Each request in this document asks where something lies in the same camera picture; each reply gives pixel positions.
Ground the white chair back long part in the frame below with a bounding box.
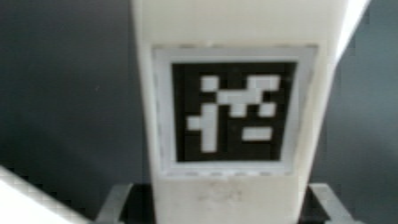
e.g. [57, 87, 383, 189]
[131, 0, 371, 224]

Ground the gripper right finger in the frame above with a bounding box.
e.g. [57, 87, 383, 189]
[309, 183, 364, 224]

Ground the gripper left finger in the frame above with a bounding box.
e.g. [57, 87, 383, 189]
[94, 184, 133, 224]

